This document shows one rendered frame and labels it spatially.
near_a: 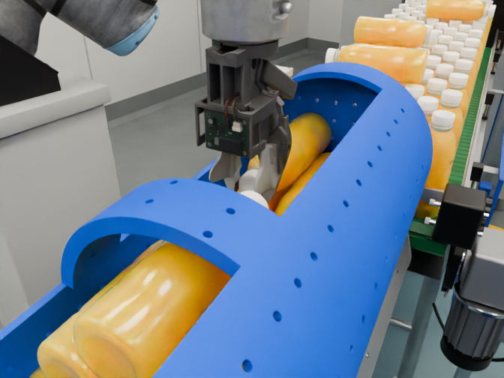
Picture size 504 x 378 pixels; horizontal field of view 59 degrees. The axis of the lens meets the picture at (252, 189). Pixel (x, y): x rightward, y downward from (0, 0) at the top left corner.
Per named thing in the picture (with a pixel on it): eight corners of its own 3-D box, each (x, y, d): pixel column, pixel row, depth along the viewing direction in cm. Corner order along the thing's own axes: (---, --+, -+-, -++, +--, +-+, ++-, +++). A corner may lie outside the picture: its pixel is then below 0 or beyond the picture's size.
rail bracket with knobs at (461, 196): (418, 243, 83) (430, 196, 78) (424, 223, 89) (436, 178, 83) (475, 259, 79) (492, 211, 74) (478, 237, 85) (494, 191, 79)
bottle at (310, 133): (316, 105, 71) (262, 148, 57) (339, 142, 72) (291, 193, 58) (284, 124, 76) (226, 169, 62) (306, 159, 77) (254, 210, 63)
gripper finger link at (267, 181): (247, 223, 55) (235, 154, 51) (268, 199, 59) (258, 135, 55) (269, 226, 53) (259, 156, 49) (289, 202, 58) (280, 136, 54)
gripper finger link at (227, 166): (196, 203, 57) (204, 142, 52) (220, 182, 62) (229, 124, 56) (217, 213, 56) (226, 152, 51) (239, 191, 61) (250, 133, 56)
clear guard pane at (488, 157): (446, 336, 119) (499, 181, 94) (471, 196, 179) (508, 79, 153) (448, 337, 119) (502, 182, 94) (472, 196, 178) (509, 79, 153)
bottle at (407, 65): (424, 47, 91) (336, 39, 98) (416, 82, 92) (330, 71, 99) (426, 52, 97) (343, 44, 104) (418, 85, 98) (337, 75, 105)
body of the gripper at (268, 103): (194, 151, 51) (187, 43, 45) (231, 124, 57) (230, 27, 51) (253, 166, 48) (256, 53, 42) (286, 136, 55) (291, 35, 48)
